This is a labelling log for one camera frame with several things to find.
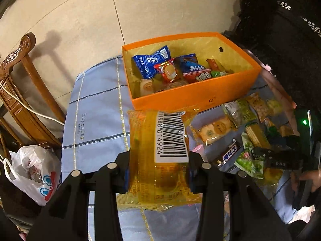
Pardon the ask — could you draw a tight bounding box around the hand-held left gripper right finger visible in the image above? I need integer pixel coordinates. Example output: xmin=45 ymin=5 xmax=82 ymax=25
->
xmin=187 ymin=151 xmax=293 ymax=241

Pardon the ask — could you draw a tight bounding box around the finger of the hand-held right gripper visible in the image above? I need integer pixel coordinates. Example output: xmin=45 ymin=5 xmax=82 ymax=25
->
xmin=252 ymin=136 xmax=301 ymax=172

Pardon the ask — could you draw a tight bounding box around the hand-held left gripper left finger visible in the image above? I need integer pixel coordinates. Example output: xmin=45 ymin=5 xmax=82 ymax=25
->
xmin=33 ymin=151 xmax=131 ymax=241

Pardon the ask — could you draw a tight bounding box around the yellow snack packet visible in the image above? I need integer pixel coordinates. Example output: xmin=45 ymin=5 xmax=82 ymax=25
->
xmin=262 ymin=168 xmax=285 ymax=186

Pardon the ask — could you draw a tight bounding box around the small yellow packet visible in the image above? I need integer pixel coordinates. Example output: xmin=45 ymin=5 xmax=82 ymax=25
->
xmin=278 ymin=124 xmax=294 ymax=137

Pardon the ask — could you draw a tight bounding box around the green white candy packet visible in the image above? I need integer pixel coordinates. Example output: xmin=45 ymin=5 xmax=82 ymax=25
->
xmin=234 ymin=134 xmax=265 ymax=179

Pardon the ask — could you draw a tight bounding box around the wafer packet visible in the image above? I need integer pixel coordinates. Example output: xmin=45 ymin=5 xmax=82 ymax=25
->
xmin=244 ymin=123 xmax=271 ymax=148

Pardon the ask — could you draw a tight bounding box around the yellow packet with barcode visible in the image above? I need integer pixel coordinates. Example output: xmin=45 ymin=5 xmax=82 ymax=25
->
xmin=117 ymin=108 xmax=202 ymax=212

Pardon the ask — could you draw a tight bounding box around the brown chocolate bar packet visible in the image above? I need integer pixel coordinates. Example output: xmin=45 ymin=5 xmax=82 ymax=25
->
xmin=213 ymin=141 xmax=242 ymax=167

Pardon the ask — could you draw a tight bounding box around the clear sandwich cracker packet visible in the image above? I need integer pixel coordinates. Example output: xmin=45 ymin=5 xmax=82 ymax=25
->
xmin=192 ymin=117 xmax=237 ymax=145

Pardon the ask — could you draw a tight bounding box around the green round pastry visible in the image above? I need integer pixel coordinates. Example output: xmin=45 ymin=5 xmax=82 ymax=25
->
xmin=266 ymin=99 xmax=283 ymax=116

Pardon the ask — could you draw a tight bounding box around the beige pastry packet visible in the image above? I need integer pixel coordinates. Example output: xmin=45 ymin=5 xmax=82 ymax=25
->
xmin=247 ymin=93 xmax=271 ymax=122

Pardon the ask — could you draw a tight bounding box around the green clear snack packet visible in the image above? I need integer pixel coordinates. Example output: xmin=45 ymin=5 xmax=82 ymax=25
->
xmin=223 ymin=100 xmax=257 ymax=127

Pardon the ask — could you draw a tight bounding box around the orange cardboard box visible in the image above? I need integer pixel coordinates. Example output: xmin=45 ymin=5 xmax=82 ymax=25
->
xmin=122 ymin=32 xmax=262 ymax=111

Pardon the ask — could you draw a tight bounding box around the pastry packet with orange label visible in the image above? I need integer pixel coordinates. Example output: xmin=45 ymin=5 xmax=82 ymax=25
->
xmin=139 ymin=79 xmax=154 ymax=96

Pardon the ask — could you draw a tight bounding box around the red chip packet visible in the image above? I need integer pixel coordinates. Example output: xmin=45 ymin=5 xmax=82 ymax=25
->
xmin=183 ymin=70 xmax=213 ymax=84

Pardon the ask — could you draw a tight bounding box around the red round cake packet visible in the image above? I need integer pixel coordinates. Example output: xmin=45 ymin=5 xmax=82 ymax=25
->
xmin=153 ymin=58 xmax=183 ymax=83

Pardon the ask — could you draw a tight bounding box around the orange brown snack packet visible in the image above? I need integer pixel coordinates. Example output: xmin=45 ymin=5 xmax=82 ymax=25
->
xmin=206 ymin=58 xmax=226 ymax=72

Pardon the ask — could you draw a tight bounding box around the dark blue biscuit packet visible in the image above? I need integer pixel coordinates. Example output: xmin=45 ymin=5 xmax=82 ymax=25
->
xmin=176 ymin=53 xmax=198 ymax=73

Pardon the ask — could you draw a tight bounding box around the large blue snack packet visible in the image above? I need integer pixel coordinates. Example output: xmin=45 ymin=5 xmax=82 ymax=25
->
xmin=132 ymin=46 xmax=171 ymax=79

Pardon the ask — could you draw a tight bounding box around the person's right hand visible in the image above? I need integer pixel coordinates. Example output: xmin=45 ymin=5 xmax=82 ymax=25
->
xmin=290 ymin=170 xmax=321 ymax=194

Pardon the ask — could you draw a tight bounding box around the blue checked tablecloth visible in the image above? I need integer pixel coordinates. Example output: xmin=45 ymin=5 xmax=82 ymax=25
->
xmin=61 ymin=55 xmax=314 ymax=241

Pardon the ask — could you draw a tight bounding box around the pink cloth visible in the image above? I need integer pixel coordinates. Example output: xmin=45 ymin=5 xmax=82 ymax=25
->
xmin=247 ymin=49 xmax=298 ymax=108

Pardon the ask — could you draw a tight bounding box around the white plastic bag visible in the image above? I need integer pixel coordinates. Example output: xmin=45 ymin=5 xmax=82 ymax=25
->
xmin=3 ymin=145 xmax=62 ymax=206

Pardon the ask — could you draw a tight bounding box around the dark carved wooden sofa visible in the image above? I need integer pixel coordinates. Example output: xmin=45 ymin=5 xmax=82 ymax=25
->
xmin=223 ymin=0 xmax=321 ymax=111

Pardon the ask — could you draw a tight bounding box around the brown wooden chair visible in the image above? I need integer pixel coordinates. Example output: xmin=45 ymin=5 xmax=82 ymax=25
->
xmin=0 ymin=33 xmax=66 ymax=148

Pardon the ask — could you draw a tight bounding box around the white cable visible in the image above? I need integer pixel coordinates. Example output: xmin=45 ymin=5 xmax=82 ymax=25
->
xmin=0 ymin=82 xmax=66 ymax=126

